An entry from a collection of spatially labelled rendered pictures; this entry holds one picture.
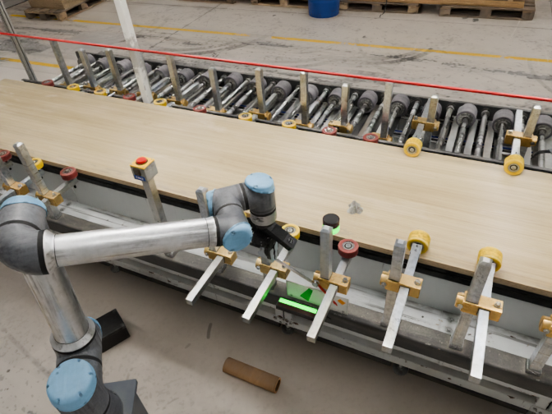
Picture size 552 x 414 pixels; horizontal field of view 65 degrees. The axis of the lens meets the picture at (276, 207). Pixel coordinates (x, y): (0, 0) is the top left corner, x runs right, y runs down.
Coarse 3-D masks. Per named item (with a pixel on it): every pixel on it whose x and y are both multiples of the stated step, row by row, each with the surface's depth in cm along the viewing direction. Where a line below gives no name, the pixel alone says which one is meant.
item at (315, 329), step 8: (344, 264) 170; (336, 272) 168; (344, 272) 169; (328, 288) 162; (336, 288) 162; (328, 296) 159; (328, 304) 157; (320, 312) 154; (328, 312) 157; (320, 320) 152; (312, 328) 150; (320, 328) 152; (312, 336) 147
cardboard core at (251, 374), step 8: (232, 360) 229; (224, 368) 227; (232, 368) 226; (240, 368) 225; (248, 368) 224; (256, 368) 225; (240, 376) 224; (248, 376) 222; (256, 376) 221; (264, 376) 220; (272, 376) 220; (256, 384) 221; (264, 384) 219; (272, 384) 217; (272, 392) 219
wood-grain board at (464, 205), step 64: (0, 128) 267; (64, 128) 261; (128, 128) 256; (192, 128) 250; (256, 128) 246; (192, 192) 205; (320, 192) 199; (384, 192) 195; (448, 192) 192; (512, 192) 190; (448, 256) 164; (512, 256) 162
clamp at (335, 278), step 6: (318, 270) 168; (318, 276) 166; (330, 276) 165; (336, 276) 165; (342, 276) 165; (324, 282) 164; (330, 282) 163; (336, 282) 163; (342, 282) 163; (348, 282) 162; (342, 288) 163; (348, 288) 165
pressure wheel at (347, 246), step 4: (344, 240) 174; (348, 240) 174; (352, 240) 174; (340, 244) 172; (344, 244) 172; (348, 244) 171; (352, 244) 172; (356, 244) 172; (340, 248) 171; (344, 248) 171; (348, 248) 171; (352, 248) 171; (356, 248) 170; (340, 252) 171; (344, 252) 169; (348, 252) 169; (352, 252) 169; (356, 252) 171; (344, 256) 171; (348, 256) 170; (352, 256) 170
